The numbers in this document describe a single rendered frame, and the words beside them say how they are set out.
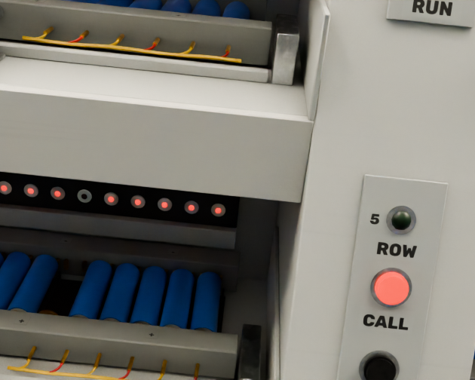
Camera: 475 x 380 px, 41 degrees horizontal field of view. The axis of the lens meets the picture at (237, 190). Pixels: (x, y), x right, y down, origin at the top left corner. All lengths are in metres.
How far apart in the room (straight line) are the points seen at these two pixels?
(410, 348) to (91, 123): 0.19
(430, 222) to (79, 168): 0.18
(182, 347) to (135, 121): 0.16
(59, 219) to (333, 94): 0.27
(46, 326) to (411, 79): 0.26
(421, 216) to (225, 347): 0.15
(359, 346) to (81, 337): 0.17
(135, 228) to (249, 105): 0.21
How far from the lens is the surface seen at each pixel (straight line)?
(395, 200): 0.31
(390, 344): 0.33
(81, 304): 0.44
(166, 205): 0.48
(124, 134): 0.31
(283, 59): 0.35
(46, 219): 0.51
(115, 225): 0.50
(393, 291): 0.32
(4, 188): 0.51
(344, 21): 0.31
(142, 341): 0.41
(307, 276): 0.32
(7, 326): 0.43
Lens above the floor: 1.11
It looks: 9 degrees down
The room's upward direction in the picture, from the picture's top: 6 degrees clockwise
